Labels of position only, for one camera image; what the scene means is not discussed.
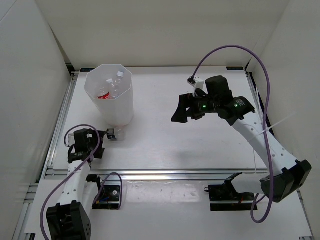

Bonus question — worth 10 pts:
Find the white octagonal plastic bin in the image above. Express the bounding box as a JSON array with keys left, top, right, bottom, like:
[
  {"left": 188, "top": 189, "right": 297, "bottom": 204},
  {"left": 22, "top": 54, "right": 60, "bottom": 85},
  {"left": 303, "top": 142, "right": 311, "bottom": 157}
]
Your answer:
[{"left": 84, "top": 64, "right": 134, "bottom": 127}]

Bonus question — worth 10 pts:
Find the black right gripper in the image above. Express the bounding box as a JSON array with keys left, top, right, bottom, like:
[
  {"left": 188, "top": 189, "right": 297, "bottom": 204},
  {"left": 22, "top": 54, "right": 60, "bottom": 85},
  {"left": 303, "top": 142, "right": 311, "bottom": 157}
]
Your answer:
[{"left": 171, "top": 91, "right": 220, "bottom": 124}]

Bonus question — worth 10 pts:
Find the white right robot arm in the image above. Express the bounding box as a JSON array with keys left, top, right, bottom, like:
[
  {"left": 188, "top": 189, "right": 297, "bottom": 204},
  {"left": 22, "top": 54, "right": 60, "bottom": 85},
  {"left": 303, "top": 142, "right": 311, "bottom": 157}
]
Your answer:
[{"left": 171, "top": 75, "right": 312, "bottom": 203}]

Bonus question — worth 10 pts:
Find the red label red cap bottle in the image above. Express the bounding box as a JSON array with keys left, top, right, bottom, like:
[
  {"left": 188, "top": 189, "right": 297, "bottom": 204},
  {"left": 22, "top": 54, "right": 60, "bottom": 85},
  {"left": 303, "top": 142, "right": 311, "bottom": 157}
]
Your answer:
[{"left": 96, "top": 86, "right": 110, "bottom": 100}]

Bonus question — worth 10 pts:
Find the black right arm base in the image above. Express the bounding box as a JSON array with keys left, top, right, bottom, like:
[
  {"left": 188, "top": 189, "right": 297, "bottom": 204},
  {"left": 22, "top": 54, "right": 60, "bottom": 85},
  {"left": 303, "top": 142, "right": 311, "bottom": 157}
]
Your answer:
[{"left": 203, "top": 184, "right": 255, "bottom": 212}]

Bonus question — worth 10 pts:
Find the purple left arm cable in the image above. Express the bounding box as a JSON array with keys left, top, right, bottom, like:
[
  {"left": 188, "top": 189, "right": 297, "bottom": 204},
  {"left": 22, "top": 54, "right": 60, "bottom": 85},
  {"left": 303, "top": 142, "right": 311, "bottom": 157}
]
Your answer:
[{"left": 39, "top": 124, "right": 123, "bottom": 240}]

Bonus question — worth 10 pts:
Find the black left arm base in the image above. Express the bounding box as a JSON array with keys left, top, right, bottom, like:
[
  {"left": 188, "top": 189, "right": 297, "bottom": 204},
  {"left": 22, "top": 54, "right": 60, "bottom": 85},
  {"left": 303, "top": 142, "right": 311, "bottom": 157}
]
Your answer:
[{"left": 92, "top": 183, "right": 123, "bottom": 210}]

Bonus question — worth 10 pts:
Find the blue label clear bottle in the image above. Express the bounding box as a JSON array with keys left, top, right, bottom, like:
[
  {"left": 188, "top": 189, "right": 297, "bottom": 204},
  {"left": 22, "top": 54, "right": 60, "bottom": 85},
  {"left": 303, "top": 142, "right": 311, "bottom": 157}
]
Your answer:
[{"left": 106, "top": 78, "right": 119, "bottom": 99}]

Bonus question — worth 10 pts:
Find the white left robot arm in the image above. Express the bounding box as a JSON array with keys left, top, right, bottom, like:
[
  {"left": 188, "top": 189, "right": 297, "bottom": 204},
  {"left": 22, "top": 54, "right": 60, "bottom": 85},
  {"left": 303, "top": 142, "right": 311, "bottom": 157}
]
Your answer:
[{"left": 41, "top": 124, "right": 107, "bottom": 240}]

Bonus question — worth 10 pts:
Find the aluminium frame rail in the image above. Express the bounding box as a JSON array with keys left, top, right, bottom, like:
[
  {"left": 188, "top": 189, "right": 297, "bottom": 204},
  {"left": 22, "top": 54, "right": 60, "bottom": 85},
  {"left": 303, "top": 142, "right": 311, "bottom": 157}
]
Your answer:
[{"left": 37, "top": 167, "right": 286, "bottom": 181}]

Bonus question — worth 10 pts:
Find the black label black cap bottle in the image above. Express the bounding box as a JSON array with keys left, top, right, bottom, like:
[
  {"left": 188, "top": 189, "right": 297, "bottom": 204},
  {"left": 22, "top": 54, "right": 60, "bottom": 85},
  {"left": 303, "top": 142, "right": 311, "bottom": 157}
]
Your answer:
[{"left": 106, "top": 127, "right": 125, "bottom": 141}]

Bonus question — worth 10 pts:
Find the clear bottle white cap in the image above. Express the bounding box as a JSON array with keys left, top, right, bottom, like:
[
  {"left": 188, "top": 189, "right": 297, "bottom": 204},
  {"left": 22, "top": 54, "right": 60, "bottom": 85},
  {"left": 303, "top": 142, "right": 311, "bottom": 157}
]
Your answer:
[{"left": 111, "top": 71, "right": 124, "bottom": 99}]

